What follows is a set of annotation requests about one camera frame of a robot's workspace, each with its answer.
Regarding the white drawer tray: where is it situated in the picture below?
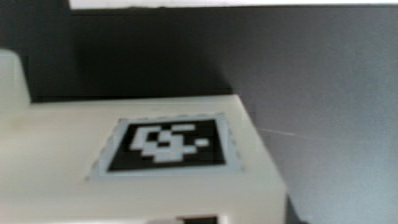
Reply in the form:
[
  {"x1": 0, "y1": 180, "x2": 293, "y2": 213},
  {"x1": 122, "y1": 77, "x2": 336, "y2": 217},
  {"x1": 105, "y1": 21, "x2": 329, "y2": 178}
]
[{"x1": 0, "y1": 49, "x2": 288, "y2": 224}]

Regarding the white U-shaped border frame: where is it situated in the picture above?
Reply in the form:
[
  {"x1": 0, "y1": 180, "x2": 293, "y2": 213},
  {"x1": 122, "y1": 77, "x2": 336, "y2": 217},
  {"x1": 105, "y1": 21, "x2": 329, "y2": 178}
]
[{"x1": 67, "y1": 0, "x2": 398, "y2": 9}]

